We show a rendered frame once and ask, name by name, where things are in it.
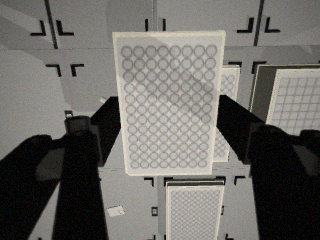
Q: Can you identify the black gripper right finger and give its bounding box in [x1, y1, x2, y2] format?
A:
[216, 95, 320, 240]

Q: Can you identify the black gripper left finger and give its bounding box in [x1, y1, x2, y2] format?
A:
[0, 96, 121, 240]

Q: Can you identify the grey deck plate with bay grid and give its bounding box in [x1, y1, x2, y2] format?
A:
[0, 0, 320, 240]

